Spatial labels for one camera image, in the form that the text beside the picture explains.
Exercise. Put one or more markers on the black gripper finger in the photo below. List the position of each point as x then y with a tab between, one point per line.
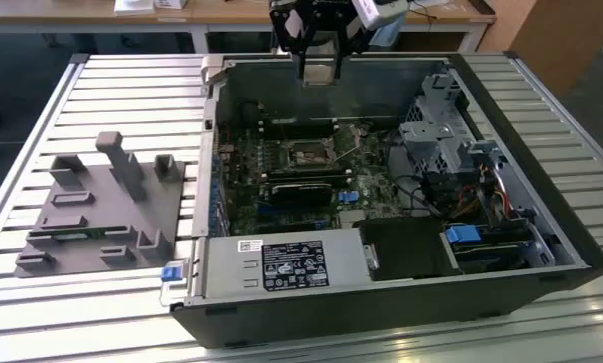
284	34
354	41

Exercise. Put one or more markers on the silver CPU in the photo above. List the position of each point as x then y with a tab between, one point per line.
319	73

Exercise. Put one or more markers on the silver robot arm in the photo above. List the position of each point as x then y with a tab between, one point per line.
388	36

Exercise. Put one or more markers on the CPU socket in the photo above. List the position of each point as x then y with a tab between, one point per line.
314	157

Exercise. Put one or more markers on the black plastic cover panel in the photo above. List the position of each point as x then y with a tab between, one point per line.
407	249

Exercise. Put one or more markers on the small white box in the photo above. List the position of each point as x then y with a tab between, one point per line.
172	4

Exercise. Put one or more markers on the grey metal drive cage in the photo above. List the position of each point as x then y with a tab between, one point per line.
424	132

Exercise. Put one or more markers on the RAM stick with black chips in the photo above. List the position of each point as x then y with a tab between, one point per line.
307	173

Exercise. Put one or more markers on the green motherboard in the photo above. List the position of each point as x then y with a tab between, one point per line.
378	177

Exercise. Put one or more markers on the wooden cabinet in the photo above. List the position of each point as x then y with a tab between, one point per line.
558	38

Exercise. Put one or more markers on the blue board connector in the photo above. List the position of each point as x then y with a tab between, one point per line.
350	196

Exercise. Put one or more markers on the black graphics card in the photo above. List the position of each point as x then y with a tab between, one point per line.
302	196

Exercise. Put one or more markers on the wooden desk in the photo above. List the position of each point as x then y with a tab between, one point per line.
54	17

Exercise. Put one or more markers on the silver chipset heatsink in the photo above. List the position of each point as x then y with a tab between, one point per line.
352	219

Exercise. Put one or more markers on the hard disk in blue carrier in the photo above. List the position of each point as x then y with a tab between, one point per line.
463	234

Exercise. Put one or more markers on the grey parts rack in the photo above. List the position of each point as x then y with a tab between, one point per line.
105	211

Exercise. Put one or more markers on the silver power supply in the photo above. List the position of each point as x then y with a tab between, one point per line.
231	261

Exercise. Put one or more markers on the green RAM stick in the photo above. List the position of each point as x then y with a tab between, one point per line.
97	231

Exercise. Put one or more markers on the blue plastic latch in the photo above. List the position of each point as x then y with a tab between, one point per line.
171	274

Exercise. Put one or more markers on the black PC case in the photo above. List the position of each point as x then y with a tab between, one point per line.
332	321

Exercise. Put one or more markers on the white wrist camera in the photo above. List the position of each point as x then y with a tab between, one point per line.
378	13

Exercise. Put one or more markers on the silver disk bay frame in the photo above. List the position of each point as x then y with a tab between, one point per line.
521	185

